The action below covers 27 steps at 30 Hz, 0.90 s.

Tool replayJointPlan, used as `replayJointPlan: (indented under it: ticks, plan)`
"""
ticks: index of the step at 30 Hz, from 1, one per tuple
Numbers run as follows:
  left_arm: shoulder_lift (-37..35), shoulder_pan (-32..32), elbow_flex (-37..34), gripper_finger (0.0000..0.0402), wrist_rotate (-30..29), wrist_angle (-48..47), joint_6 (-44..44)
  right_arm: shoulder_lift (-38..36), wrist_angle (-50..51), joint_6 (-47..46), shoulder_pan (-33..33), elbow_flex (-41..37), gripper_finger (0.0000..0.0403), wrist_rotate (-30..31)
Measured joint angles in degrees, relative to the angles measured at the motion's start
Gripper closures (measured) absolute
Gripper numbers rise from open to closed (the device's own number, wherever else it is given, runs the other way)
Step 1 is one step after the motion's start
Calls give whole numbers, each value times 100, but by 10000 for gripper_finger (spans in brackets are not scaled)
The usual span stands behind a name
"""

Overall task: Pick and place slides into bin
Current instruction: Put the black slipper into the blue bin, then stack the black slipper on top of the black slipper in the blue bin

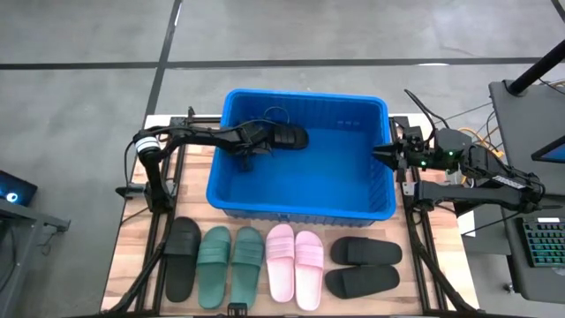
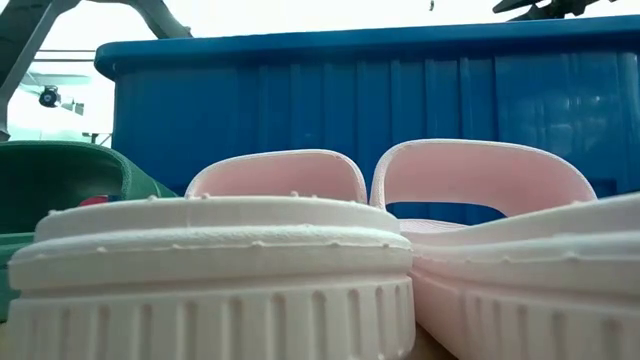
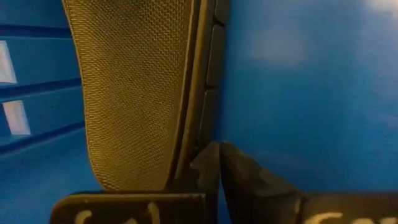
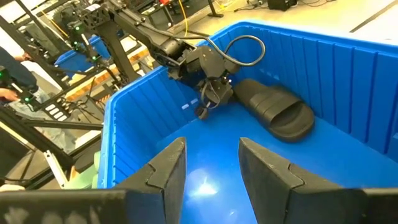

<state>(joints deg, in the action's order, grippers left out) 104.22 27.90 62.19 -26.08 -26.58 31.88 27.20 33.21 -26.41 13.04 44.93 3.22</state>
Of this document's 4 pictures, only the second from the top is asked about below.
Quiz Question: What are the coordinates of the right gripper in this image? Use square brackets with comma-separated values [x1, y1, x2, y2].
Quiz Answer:
[492, 0, 617, 22]

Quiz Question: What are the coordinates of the blue plastic bin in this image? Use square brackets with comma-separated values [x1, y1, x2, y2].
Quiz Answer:
[93, 14, 640, 226]

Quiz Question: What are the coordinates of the pink slide sandal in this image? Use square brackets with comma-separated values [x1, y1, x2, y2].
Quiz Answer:
[368, 138, 640, 360]
[3, 148, 417, 360]

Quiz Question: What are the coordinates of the green slide sandal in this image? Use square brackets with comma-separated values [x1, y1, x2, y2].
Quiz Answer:
[0, 140, 179, 324]

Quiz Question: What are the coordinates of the black round ceiling fixture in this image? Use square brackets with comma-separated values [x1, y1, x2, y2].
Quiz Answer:
[38, 84, 62, 109]

